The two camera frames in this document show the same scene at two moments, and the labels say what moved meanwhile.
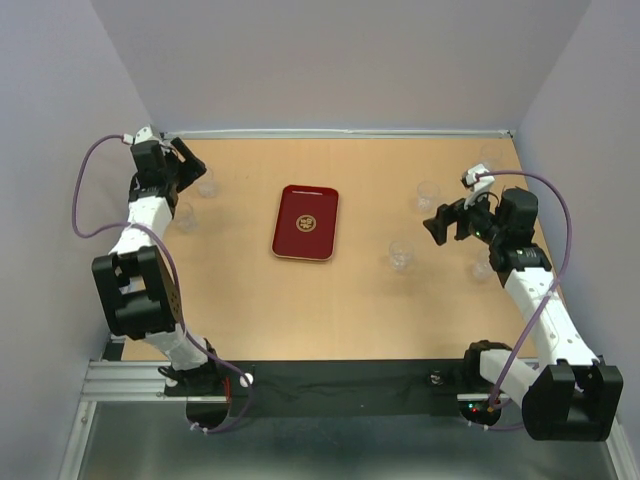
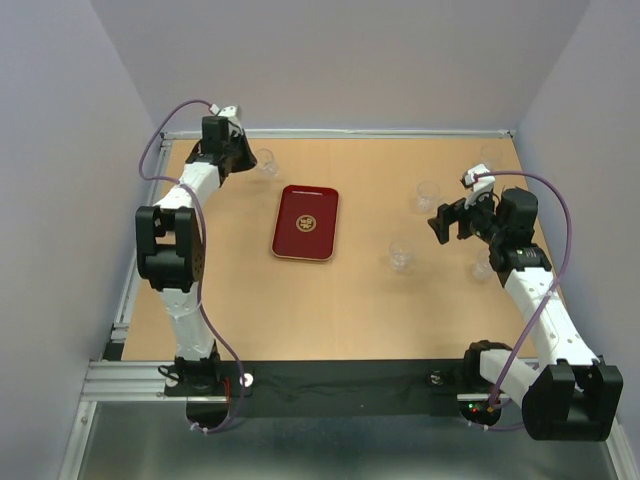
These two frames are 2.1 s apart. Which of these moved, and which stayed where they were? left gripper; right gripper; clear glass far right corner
Moved: left gripper
Stayed: right gripper; clear glass far right corner
